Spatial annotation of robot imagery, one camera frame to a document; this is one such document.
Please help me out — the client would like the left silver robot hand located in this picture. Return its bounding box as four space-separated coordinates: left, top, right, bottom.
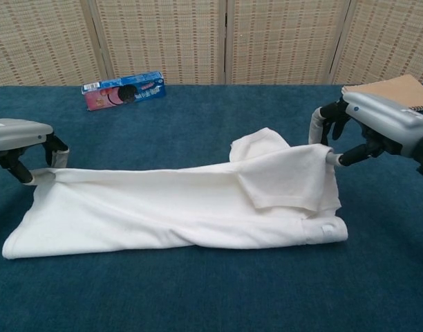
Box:
0 118 71 186

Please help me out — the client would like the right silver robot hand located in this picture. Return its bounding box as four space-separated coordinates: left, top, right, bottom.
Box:
308 91 423 169

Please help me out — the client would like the white cloth garment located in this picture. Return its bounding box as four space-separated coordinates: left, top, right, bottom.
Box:
1 127 349 260

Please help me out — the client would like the brown spiral notebook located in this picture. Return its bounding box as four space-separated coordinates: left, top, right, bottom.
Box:
341 73 423 112

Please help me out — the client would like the blue cookie box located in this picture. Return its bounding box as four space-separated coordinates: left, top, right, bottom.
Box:
81 71 167 111

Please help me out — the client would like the bamboo folding screen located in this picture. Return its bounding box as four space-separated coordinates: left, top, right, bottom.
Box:
0 0 423 89

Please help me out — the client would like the blue table cloth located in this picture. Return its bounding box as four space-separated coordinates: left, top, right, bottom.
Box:
0 82 423 332

